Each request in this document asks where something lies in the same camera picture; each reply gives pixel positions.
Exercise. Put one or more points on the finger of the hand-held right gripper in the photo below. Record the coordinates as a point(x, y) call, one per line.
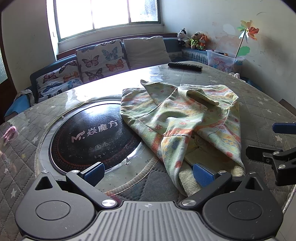
point(284, 128)
point(277, 160)

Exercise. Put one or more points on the butterfly print cushion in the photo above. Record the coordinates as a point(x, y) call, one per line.
point(101, 60)
point(57, 81)

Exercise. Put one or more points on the plain beige cushion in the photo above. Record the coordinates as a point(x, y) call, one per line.
point(145, 52)

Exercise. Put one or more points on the dark wooden chair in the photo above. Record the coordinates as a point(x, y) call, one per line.
point(288, 106)

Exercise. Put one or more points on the white crumpled cloth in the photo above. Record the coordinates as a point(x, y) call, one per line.
point(235, 75)

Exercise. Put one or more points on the window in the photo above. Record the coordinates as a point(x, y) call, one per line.
point(104, 14)

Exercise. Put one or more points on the colourful pinwheel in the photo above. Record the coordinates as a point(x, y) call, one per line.
point(248, 31)

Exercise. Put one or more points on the blue sofa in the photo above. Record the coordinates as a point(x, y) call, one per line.
point(173, 46)

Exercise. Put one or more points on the clear plastic storage box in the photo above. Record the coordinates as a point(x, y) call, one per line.
point(222, 61)

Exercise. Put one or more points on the black and white plush toy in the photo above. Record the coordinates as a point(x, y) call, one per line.
point(182, 36)

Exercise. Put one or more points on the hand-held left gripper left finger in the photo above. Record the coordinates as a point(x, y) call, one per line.
point(93, 173)

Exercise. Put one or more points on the green patterned garment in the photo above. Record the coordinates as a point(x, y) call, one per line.
point(175, 115)

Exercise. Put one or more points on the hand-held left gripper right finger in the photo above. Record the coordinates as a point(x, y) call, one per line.
point(203, 174)

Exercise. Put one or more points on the blue and grey cloth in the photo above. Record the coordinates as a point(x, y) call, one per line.
point(19, 104)

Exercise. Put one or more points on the brown plush bear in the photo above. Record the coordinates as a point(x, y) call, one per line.
point(195, 41)

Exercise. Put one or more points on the round black induction cooktop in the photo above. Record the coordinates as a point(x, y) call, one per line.
point(92, 139)

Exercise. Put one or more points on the orange plush fox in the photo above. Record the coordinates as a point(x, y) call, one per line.
point(203, 42)

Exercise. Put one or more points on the black remote control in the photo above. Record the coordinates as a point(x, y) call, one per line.
point(185, 66)

